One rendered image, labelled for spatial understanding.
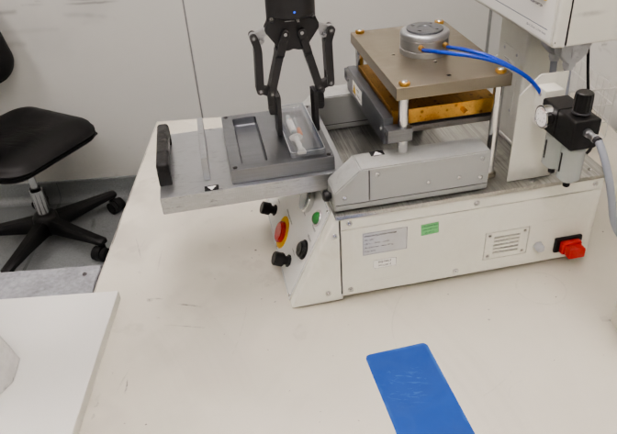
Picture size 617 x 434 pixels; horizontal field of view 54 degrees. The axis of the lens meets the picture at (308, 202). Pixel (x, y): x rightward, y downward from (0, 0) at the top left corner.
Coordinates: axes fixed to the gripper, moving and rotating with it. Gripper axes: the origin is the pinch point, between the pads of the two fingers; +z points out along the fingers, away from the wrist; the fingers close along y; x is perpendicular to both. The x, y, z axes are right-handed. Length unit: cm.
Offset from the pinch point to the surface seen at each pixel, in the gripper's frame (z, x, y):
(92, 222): 103, -138, 70
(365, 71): -3.0, -6.9, -13.9
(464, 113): -1.8, 11.8, -24.4
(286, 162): 3.7, 9.9, 3.6
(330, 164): 5.1, 10.0, -3.4
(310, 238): 17.0, 12.4, 0.9
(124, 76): 47, -155, 46
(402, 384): 28.0, 36.1, -7.3
